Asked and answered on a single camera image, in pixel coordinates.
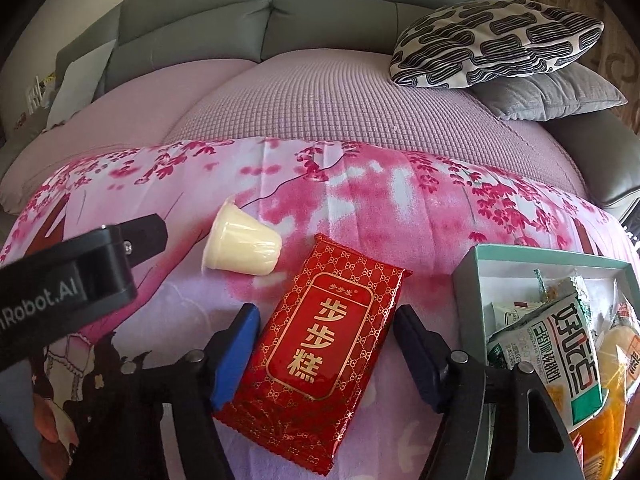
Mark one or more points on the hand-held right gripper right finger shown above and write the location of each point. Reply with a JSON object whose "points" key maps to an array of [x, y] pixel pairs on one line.
{"points": [[420, 360]]}

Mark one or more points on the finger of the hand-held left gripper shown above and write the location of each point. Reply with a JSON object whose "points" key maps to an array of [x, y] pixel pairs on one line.
{"points": [[147, 237]]}

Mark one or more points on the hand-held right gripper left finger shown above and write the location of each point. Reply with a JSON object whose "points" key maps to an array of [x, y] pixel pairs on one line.
{"points": [[235, 360]]}

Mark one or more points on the red gold patterned cake packet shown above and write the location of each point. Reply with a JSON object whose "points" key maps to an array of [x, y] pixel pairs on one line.
{"points": [[320, 335]]}

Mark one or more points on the teal cardboard box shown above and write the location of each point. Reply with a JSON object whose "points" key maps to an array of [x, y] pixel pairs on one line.
{"points": [[470, 285]]}

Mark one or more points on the cream jelly cup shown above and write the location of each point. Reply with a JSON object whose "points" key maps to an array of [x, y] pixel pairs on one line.
{"points": [[240, 245]]}

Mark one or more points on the pale green snack packet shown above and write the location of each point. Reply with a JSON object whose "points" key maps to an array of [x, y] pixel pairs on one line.
{"points": [[510, 317]]}

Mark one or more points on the green-edged cow biscuit packet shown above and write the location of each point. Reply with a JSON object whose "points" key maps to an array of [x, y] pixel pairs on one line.
{"points": [[542, 282]]}

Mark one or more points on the small green white cracker packet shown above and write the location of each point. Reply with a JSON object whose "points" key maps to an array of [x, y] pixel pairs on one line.
{"points": [[575, 355]]}

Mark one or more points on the orange snack packet with barcode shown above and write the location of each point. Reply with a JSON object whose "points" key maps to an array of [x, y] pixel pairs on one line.
{"points": [[600, 425]]}

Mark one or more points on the clear bun packet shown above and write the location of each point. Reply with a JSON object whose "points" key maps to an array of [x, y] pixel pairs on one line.
{"points": [[620, 345]]}

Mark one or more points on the light grey pillow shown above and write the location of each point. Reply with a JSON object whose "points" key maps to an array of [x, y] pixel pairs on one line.
{"points": [[80, 85]]}

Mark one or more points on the printed cartoon blanket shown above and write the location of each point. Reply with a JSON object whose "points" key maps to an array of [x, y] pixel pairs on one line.
{"points": [[375, 195]]}

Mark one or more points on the white small rack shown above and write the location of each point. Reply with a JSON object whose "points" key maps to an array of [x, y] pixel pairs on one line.
{"points": [[37, 95]]}

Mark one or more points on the pink sofa cover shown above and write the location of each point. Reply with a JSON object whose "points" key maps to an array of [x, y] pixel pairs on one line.
{"points": [[300, 100]]}

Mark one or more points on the grey sofa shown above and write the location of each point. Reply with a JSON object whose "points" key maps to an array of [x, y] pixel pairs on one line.
{"points": [[200, 15]]}

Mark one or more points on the black white patterned pillow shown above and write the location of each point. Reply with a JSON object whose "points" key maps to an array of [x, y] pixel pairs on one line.
{"points": [[490, 45]]}

